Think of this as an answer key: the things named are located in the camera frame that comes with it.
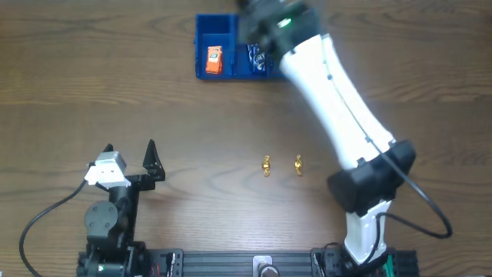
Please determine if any mounting rail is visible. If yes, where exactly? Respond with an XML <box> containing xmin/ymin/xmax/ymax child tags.
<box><xmin>76</xmin><ymin>248</ymin><xmax>420</xmax><ymax>277</ymax></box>

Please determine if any blue tray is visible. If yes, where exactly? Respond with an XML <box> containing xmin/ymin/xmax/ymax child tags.
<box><xmin>194</xmin><ymin>13</ymin><xmax>288</xmax><ymax>81</ymax></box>

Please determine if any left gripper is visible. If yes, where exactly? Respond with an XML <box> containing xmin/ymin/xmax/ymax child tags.
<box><xmin>101</xmin><ymin>138</ymin><xmax>167</xmax><ymax>192</ymax></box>

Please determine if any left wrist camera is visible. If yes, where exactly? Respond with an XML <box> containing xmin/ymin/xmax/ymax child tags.
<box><xmin>84</xmin><ymin>150</ymin><xmax>131</xmax><ymax>189</ymax></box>

